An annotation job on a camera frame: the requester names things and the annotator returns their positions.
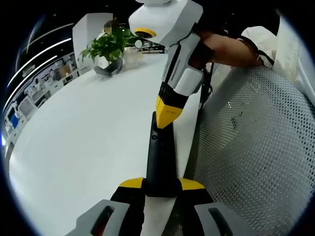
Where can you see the clear glass container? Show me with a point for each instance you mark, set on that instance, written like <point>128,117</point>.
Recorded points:
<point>133,59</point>

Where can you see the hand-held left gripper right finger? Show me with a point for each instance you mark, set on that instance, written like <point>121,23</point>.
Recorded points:
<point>197,196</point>

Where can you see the black remote control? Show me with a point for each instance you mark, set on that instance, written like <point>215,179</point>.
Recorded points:
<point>161,167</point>

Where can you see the wide white pillar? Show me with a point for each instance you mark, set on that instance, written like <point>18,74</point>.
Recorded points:
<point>86,32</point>

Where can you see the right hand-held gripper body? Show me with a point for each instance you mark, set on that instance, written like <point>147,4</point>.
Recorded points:
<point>169,17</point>

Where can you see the dark grey plant pot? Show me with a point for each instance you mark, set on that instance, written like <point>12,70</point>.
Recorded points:
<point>109,68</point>

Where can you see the green leafy plant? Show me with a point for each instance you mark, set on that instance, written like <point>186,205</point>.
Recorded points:
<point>108,48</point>

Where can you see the grey mesh chair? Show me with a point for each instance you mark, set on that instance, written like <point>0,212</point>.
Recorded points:
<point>258,147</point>

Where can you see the person's white shirt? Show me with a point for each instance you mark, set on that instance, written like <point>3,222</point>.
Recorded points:
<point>285,44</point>

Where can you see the row of white office desks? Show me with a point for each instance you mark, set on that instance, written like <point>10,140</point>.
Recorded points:
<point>32,98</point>

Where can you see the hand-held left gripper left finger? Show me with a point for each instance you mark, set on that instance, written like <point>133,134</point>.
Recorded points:
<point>118,211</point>

